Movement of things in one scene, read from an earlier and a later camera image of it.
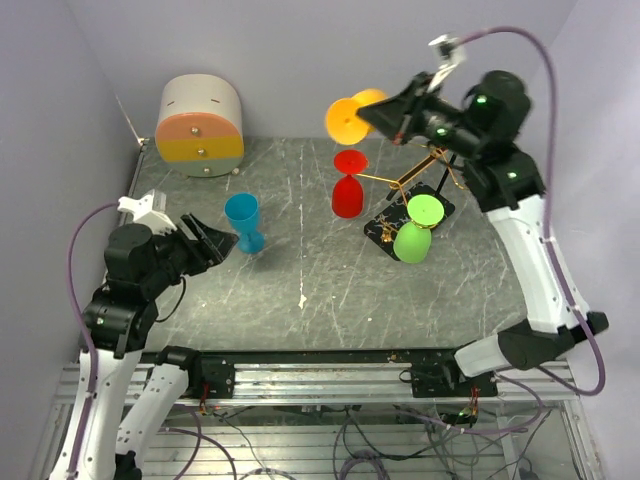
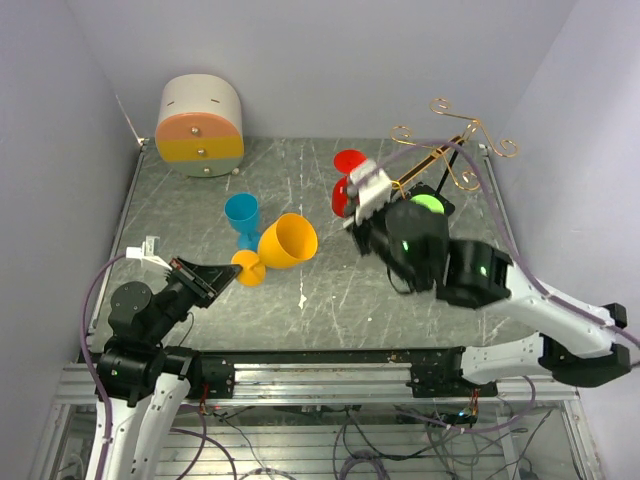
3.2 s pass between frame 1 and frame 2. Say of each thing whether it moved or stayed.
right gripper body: moved
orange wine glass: moved
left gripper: moved
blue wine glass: stayed
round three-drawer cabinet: stayed
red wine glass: stayed
